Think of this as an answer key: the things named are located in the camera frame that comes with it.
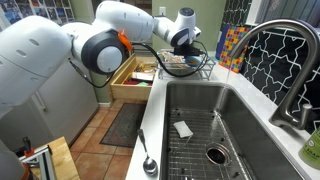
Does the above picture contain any wire sink bottom grid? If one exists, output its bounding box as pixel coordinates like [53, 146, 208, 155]
[161, 108, 252, 180]

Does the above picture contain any metal dish drying rack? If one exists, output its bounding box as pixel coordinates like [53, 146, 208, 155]
[157, 49, 216, 80]

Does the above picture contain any stainless steel sink basin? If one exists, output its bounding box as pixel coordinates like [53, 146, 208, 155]
[160, 82, 303, 180]

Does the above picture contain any white sponge in sink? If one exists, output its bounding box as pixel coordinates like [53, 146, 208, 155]
[173, 121, 193, 138]

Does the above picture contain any dark patterned floor rug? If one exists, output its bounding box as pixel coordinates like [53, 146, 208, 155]
[100, 103, 146, 148]

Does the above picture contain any white refrigerator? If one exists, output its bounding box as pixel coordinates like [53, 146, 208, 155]
[0, 62, 98, 150]

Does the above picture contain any open wooden drawer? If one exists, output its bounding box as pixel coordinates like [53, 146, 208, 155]
[110, 55, 156, 100]

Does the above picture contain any brushed steel faucet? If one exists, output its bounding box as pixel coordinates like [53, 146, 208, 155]
[229, 18, 320, 130]

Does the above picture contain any silver metal spoon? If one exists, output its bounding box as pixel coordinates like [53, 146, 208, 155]
[137, 129, 158, 176]

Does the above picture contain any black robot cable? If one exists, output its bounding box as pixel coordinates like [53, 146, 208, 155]
[68, 39, 209, 89]

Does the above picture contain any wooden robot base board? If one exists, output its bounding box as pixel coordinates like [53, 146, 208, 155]
[41, 137, 80, 180]

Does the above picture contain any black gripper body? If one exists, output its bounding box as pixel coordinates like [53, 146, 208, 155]
[173, 45, 202, 56]

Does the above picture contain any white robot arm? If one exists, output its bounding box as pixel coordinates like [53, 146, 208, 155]
[0, 1, 201, 114]

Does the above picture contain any green soap bottle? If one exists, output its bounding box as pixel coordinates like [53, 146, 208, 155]
[299, 128, 320, 169]

